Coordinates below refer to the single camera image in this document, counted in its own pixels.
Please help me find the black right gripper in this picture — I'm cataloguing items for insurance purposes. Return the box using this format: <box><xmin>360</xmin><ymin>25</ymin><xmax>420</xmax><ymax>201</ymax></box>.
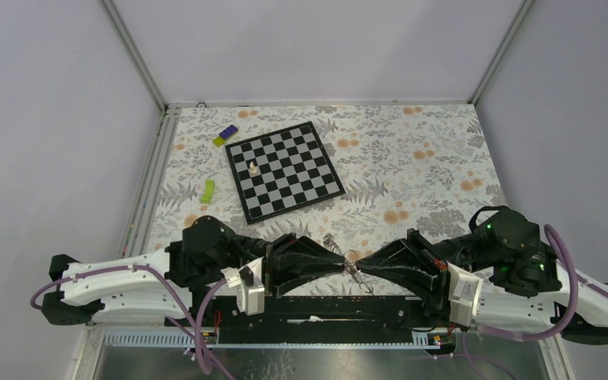
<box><xmin>351</xmin><ymin>226</ymin><xmax>496</xmax><ymax>306</ymax></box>

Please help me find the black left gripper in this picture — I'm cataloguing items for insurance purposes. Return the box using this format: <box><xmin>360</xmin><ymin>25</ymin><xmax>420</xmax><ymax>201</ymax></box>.
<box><xmin>220</xmin><ymin>234</ymin><xmax>347</xmax><ymax>298</ymax></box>

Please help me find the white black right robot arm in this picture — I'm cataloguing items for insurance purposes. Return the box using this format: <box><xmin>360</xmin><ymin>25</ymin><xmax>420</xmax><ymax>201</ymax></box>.
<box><xmin>356</xmin><ymin>206</ymin><xmax>608</xmax><ymax>345</ymax></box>

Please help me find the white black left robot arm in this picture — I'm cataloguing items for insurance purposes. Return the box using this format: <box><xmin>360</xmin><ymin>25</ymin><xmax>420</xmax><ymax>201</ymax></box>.
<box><xmin>30</xmin><ymin>216</ymin><xmax>345</xmax><ymax>325</ymax></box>

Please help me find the floral table mat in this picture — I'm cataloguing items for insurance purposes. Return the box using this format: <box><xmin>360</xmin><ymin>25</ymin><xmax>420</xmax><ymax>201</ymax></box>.
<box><xmin>146</xmin><ymin>104</ymin><xmax>505</xmax><ymax>259</ymax></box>

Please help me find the black grey chessboard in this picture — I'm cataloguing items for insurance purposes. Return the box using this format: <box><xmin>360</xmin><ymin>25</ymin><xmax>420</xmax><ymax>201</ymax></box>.
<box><xmin>226</xmin><ymin>121</ymin><xmax>346</xmax><ymax>225</ymax></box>

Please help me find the green arch toy block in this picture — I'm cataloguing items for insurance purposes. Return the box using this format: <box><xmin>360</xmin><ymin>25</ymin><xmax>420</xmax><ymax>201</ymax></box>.
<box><xmin>199</xmin><ymin>179</ymin><xmax>215</xmax><ymax>204</ymax></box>

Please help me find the purple yellow toy brick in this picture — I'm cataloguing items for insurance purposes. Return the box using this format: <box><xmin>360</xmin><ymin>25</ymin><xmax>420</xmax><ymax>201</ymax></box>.
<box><xmin>213</xmin><ymin>124</ymin><xmax>238</xmax><ymax>146</ymax></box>

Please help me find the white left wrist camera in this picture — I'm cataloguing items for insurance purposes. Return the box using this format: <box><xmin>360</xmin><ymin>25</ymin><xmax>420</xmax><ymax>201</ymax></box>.
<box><xmin>221</xmin><ymin>259</ymin><xmax>265</xmax><ymax>316</ymax></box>

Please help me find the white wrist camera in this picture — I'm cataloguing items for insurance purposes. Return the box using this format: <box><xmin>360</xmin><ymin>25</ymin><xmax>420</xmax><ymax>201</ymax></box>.
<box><xmin>221</xmin><ymin>259</ymin><xmax>265</xmax><ymax>316</ymax></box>
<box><xmin>447</xmin><ymin>262</ymin><xmax>483</xmax><ymax>327</ymax></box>

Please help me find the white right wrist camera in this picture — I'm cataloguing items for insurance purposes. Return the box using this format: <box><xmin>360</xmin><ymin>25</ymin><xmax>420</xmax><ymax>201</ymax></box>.
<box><xmin>447</xmin><ymin>262</ymin><xmax>483</xmax><ymax>327</ymax></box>

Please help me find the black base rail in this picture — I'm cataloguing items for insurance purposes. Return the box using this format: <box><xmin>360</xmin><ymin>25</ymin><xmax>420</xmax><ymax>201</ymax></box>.
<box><xmin>167</xmin><ymin>294</ymin><xmax>442</xmax><ymax>345</ymax></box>

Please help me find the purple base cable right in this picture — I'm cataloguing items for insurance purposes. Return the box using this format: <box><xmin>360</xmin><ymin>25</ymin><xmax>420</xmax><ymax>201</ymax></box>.
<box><xmin>429</xmin><ymin>320</ymin><xmax>515</xmax><ymax>380</ymax></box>

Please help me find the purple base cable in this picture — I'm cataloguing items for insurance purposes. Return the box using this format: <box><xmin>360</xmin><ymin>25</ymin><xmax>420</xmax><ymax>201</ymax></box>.
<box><xmin>429</xmin><ymin>320</ymin><xmax>515</xmax><ymax>380</ymax></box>
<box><xmin>167</xmin><ymin>317</ymin><xmax>237</xmax><ymax>380</ymax></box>

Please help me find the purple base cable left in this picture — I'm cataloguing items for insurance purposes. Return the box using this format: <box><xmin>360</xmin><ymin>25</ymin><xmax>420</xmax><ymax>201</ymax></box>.
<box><xmin>167</xmin><ymin>317</ymin><xmax>237</xmax><ymax>380</ymax></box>

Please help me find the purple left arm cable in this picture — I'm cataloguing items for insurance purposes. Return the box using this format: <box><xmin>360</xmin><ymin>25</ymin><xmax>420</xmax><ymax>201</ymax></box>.
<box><xmin>30</xmin><ymin>264</ymin><xmax>232</xmax><ymax>374</ymax></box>

